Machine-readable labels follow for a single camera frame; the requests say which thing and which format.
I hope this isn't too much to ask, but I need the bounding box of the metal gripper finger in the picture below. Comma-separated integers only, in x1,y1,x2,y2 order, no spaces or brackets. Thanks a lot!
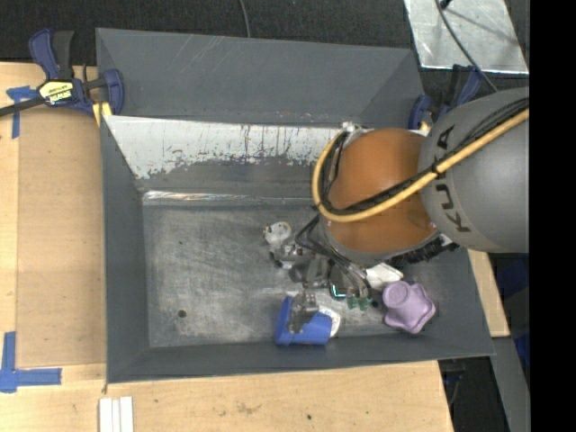
288,306,312,335
300,290,320,315

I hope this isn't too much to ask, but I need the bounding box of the blue plastic cup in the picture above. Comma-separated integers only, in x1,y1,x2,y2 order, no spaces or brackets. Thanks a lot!
274,294,334,347

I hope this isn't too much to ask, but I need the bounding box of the white plastic piece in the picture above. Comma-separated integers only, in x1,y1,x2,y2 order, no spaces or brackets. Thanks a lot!
315,306,342,338

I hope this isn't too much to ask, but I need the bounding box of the clear glass thing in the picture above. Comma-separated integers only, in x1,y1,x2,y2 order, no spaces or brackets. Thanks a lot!
263,220,294,269

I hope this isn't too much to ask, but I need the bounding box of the purple plastic cup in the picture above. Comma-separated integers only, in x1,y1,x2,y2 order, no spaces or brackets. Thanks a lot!
382,280,437,335

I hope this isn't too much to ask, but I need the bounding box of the grey metal bin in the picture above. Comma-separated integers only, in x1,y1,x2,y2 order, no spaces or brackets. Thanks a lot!
94,27,497,384

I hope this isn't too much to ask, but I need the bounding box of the black cylinder on white bracket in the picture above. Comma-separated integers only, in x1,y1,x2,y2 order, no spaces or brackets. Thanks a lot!
364,234,461,288

